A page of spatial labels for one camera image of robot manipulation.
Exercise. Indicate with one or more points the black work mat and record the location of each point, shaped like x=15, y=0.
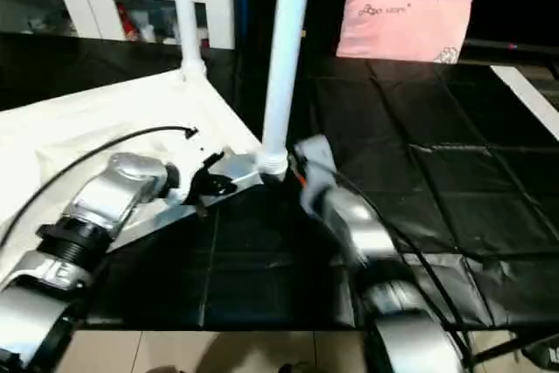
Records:
x=454, y=155

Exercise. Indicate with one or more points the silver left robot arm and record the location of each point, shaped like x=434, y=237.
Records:
x=105, y=198

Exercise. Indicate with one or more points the white plastic table top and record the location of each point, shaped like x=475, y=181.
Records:
x=87, y=128

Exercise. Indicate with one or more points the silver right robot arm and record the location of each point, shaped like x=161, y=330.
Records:
x=358, y=233

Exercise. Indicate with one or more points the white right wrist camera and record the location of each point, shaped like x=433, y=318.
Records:
x=314, y=156

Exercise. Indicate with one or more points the black metal stand leg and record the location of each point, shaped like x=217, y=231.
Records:
x=515, y=351

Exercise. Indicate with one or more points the white plastic table leg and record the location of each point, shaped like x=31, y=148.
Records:
x=186, y=15
x=286, y=58

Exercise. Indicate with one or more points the pink pillow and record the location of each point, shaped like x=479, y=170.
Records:
x=406, y=25

